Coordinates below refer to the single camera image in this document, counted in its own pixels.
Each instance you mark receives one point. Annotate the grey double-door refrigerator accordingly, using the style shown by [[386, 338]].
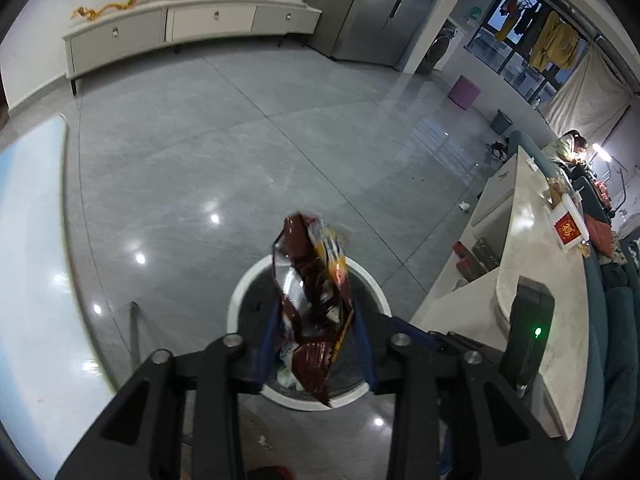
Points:
[[370, 10]]

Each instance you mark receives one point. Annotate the red and white box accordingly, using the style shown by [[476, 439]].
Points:
[[567, 225]]

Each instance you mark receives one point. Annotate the white round trash bin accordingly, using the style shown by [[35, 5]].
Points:
[[250, 275]]

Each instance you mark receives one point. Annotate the grey waste bin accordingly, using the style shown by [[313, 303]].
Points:
[[501, 122]]

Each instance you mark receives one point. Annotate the white marble counter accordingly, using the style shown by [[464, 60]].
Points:
[[530, 245]]

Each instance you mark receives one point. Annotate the bright desk lamp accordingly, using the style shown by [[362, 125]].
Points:
[[601, 152]]

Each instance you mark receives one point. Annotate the brown snack wrapper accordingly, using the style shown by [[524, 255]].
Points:
[[310, 285]]

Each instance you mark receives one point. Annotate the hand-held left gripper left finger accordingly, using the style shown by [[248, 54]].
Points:
[[267, 355]]

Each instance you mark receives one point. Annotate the purple round stool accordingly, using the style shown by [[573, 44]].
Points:
[[464, 91]]

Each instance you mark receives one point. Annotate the landscape printed coffee table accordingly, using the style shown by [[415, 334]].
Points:
[[35, 260]]

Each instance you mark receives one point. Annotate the hanging clothes rack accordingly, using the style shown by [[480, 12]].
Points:
[[517, 12]]

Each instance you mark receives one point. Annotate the white low TV cabinet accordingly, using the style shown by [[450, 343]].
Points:
[[210, 17]]

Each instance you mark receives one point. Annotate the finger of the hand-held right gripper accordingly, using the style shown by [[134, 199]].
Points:
[[450, 344]]

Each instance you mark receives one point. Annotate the yellow hanging garment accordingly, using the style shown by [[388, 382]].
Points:
[[552, 42]]

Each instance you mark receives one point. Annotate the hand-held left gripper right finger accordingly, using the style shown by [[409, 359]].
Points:
[[362, 355]]

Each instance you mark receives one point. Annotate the white hanging sheet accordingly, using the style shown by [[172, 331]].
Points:
[[585, 90]]

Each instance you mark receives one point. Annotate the grey washing machine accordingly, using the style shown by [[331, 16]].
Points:
[[440, 50]]

